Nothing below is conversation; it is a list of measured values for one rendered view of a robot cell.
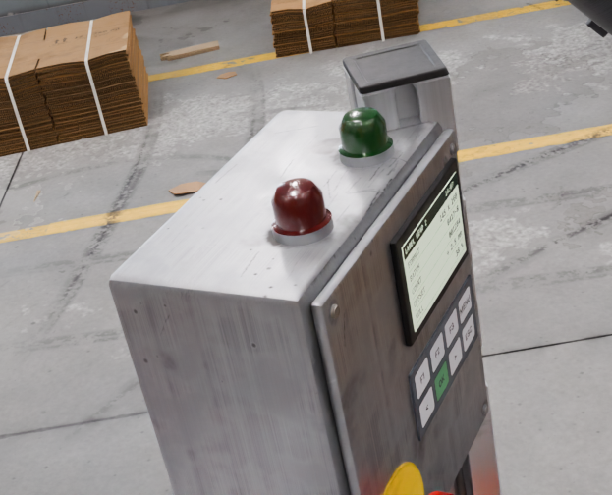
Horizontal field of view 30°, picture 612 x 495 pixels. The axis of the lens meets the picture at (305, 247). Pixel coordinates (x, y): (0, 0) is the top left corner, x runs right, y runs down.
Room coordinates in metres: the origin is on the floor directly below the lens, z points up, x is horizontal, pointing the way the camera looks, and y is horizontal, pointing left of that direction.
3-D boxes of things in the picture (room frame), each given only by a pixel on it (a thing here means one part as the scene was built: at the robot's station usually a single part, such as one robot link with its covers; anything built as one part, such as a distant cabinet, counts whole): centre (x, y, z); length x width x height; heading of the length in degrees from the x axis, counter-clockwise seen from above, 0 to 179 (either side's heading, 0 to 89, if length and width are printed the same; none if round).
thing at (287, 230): (0.42, 0.00, 1.49); 0.03 x 0.03 x 0.02
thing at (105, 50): (4.50, 0.84, 0.16); 0.65 x 0.54 x 0.32; 91
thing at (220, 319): (0.46, 0.00, 1.38); 0.17 x 0.10 x 0.19; 149
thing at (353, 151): (0.48, -0.04, 1.49); 0.03 x 0.03 x 0.02
